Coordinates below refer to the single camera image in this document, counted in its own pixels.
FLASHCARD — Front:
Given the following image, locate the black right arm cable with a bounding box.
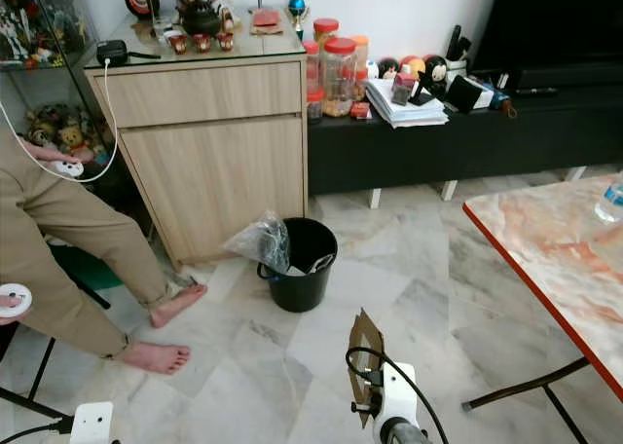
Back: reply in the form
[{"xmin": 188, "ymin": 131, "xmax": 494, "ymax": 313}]
[{"xmin": 346, "ymin": 347, "xmax": 451, "ymax": 444}]

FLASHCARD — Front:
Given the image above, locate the orange-lid plastic jar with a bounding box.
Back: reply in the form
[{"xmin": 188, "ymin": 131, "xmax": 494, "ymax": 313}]
[{"xmin": 352, "ymin": 34, "xmax": 372, "ymax": 90}]

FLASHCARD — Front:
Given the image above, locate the black plastic bucket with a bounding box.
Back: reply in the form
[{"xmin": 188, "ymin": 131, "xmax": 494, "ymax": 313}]
[{"xmin": 258, "ymin": 217, "xmax": 339, "ymax": 314}]

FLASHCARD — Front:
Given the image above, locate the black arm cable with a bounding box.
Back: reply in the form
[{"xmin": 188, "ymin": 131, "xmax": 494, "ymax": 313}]
[
  {"xmin": 346, "ymin": 347, "xmax": 451, "ymax": 444},
  {"xmin": 0, "ymin": 418, "xmax": 74, "ymax": 444}
]

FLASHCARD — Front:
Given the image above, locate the black chair with green seat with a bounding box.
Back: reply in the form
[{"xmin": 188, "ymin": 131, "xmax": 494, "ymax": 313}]
[{"xmin": 0, "ymin": 245, "xmax": 129, "ymax": 424}]

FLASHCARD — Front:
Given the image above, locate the white pen holder cup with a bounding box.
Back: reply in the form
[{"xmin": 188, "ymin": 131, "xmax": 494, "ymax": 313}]
[{"xmin": 444, "ymin": 23, "xmax": 471, "ymax": 85}]

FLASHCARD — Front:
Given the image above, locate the black and white box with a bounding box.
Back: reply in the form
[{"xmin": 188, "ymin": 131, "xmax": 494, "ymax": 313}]
[{"xmin": 446, "ymin": 73, "xmax": 494, "ymax": 114}]

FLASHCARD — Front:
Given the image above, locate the light wooden cabinet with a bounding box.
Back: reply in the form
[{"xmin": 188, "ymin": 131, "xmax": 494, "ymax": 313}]
[{"xmin": 85, "ymin": 30, "xmax": 310, "ymax": 268}]

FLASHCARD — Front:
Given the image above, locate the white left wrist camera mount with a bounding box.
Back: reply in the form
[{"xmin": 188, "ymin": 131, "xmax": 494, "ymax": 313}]
[{"xmin": 70, "ymin": 402, "xmax": 115, "ymax": 444}]

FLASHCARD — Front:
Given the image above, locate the clear plastic bag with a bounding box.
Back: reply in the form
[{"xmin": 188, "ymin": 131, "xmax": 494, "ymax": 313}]
[{"xmin": 222, "ymin": 210, "xmax": 291, "ymax": 273}]

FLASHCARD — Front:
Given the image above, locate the yellow bear plush toy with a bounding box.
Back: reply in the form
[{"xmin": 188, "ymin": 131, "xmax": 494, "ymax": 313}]
[{"xmin": 58, "ymin": 125, "xmax": 87, "ymax": 154}]

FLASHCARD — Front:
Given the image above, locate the person's right hand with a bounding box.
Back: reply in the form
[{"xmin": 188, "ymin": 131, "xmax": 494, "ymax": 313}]
[{"xmin": 0, "ymin": 294, "xmax": 20, "ymax": 323}]

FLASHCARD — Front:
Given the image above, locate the person's left hand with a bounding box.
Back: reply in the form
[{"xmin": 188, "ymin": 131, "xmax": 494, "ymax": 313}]
[{"xmin": 23, "ymin": 143, "xmax": 75, "ymax": 166}]

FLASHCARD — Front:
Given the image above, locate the brown cardboard piece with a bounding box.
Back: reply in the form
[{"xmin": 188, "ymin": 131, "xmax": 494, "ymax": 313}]
[{"xmin": 348, "ymin": 309, "xmax": 386, "ymax": 428}]

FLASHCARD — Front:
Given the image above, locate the gold and blue trophy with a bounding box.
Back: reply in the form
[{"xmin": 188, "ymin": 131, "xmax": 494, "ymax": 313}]
[{"xmin": 287, "ymin": 0, "xmax": 310, "ymax": 33}]

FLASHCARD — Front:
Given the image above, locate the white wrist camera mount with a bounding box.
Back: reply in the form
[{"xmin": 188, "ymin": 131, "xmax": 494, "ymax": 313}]
[
  {"xmin": 380, "ymin": 363, "xmax": 421, "ymax": 435},
  {"xmin": 70, "ymin": 402, "xmax": 115, "ymax": 444}
]

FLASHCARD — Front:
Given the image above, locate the glass display cabinet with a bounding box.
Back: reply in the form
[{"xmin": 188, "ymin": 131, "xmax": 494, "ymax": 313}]
[{"xmin": 0, "ymin": 0, "xmax": 106, "ymax": 172}]

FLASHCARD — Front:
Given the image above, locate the black teapot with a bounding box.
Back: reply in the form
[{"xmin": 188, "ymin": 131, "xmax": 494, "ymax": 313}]
[{"xmin": 180, "ymin": 0, "xmax": 223, "ymax": 37}]

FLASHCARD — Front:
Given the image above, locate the clear water bottle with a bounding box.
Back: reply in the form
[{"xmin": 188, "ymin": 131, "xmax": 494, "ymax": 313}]
[{"xmin": 595, "ymin": 175, "xmax": 623, "ymax": 223}]

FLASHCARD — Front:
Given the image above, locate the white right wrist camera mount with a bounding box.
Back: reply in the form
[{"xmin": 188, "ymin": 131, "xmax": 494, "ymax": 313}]
[{"xmin": 380, "ymin": 363, "xmax": 421, "ymax": 435}]

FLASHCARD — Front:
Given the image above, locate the black television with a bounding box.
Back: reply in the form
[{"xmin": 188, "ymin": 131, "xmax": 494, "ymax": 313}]
[{"xmin": 472, "ymin": 0, "xmax": 623, "ymax": 70}]

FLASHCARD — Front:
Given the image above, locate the black power adapter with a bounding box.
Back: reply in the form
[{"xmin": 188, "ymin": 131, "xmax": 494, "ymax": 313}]
[{"xmin": 95, "ymin": 40, "xmax": 130, "ymax": 67}]

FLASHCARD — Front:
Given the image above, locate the marble table with red edge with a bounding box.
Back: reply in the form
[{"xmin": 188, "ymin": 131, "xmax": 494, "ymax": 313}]
[{"xmin": 462, "ymin": 174, "xmax": 623, "ymax": 444}]

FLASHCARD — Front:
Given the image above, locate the white round controller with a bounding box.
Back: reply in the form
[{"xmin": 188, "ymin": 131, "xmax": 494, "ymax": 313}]
[
  {"xmin": 54, "ymin": 160, "xmax": 86, "ymax": 179},
  {"xmin": 2, "ymin": 283, "xmax": 34, "ymax": 320}
]

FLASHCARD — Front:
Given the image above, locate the small red box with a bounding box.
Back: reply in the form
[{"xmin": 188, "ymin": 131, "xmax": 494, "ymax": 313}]
[{"xmin": 251, "ymin": 9, "xmax": 284, "ymax": 34}]

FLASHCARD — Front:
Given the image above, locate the small red-lid plastic jar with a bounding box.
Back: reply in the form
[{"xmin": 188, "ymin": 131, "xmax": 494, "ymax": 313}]
[{"xmin": 312, "ymin": 18, "xmax": 341, "ymax": 46}]

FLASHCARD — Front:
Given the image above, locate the large red-lid plastic jar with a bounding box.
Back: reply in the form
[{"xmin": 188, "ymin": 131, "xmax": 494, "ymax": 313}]
[{"xmin": 322, "ymin": 37, "xmax": 360, "ymax": 118}]

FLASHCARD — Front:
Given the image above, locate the white paper stack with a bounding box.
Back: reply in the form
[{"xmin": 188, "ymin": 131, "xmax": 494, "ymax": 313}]
[{"xmin": 365, "ymin": 77, "xmax": 450, "ymax": 129}]

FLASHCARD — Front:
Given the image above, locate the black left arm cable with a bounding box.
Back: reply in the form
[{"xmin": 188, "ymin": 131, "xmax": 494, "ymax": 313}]
[{"xmin": 0, "ymin": 418, "xmax": 74, "ymax": 444}]

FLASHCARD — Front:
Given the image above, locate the black TV console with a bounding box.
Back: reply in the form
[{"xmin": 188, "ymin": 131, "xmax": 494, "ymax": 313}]
[{"xmin": 307, "ymin": 64, "xmax": 623, "ymax": 194}]

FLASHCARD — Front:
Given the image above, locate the person in beige trousers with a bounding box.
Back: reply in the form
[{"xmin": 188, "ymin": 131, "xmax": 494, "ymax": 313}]
[{"xmin": 0, "ymin": 123, "xmax": 208, "ymax": 375}]

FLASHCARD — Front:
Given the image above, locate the white charging cable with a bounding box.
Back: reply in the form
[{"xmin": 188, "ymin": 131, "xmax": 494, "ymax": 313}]
[{"xmin": 0, "ymin": 56, "xmax": 120, "ymax": 183}]

